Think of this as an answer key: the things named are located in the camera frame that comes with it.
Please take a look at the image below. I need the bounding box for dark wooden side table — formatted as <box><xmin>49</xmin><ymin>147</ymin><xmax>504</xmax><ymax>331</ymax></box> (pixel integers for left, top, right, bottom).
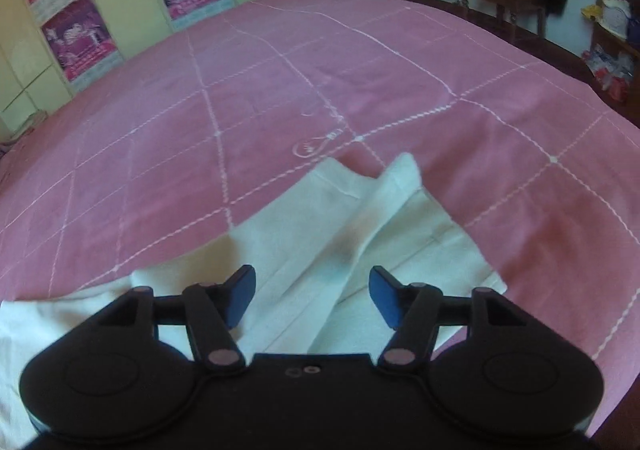
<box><xmin>461</xmin><ymin>0</ymin><xmax>547</xmax><ymax>43</ymax></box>

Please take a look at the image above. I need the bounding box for wooden shelf with clutter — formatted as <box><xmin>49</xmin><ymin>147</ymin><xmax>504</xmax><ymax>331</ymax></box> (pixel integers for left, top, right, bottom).
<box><xmin>588</xmin><ymin>0</ymin><xmax>639</xmax><ymax>107</ymax></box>

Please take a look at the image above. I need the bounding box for pink checked bed sheet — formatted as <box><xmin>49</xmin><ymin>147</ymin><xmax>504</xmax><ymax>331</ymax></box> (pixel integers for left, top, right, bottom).
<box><xmin>1</xmin><ymin>0</ymin><xmax>639</xmax><ymax>420</ymax></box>

